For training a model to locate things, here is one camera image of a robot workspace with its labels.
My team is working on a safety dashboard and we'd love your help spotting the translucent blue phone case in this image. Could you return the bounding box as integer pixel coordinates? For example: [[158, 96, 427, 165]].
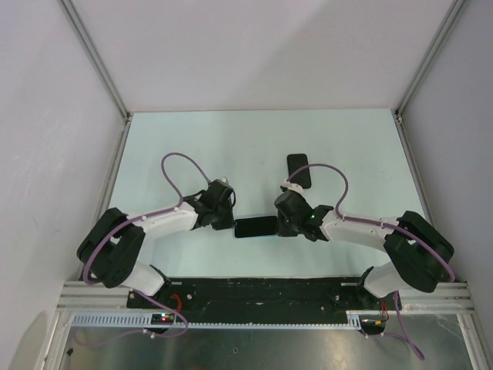
[[233, 215, 280, 241]]

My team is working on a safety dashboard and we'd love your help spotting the black phone case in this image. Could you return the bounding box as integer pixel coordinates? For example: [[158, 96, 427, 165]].
[[287, 153, 312, 190]]

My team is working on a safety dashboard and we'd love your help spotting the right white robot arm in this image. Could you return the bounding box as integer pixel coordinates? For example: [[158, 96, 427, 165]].
[[274, 190, 455, 309]]

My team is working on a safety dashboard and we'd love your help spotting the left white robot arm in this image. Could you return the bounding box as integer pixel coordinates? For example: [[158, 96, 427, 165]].
[[76, 179, 236, 308]]

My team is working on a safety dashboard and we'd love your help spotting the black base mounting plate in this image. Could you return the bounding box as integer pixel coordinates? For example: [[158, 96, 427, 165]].
[[126, 275, 404, 325]]

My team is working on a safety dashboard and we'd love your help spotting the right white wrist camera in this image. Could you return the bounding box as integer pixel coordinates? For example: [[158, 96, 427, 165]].
[[280, 180, 304, 194]]

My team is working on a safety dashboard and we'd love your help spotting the white slotted cable duct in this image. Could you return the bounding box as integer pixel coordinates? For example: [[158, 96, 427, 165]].
[[69, 310, 386, 331]]

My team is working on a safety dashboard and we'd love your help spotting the left aluminium frame post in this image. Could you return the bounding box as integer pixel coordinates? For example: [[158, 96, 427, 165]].
[[57, 0, 132, 123]]

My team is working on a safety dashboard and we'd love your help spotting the aluminium frame post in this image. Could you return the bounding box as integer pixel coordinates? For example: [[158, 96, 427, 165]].
[[394, 0, 470, 125], [57, 0, 132, 123]]

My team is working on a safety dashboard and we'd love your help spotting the right aluminium frame post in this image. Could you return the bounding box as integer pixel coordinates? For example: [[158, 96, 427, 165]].
[[394, 0, 470, 125]]

